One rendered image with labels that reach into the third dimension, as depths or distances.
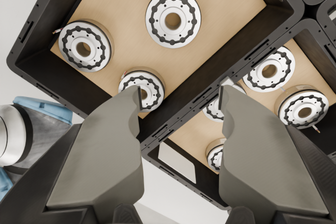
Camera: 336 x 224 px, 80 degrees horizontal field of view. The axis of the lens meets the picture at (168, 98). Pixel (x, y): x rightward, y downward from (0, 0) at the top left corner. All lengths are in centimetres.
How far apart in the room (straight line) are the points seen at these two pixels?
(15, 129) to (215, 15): 42
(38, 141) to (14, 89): 37
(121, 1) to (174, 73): 18
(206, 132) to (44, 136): 37
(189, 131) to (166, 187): 44
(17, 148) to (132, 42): 29
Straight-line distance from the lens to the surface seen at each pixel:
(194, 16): 40
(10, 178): 53
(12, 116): 46
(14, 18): 70
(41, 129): 47
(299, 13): 37
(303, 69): 53
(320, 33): 39
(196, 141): 57
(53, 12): 41
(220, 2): 43
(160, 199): 100
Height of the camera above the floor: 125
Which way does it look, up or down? 60 degrees down
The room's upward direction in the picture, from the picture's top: 175 degrees counter-clockwise
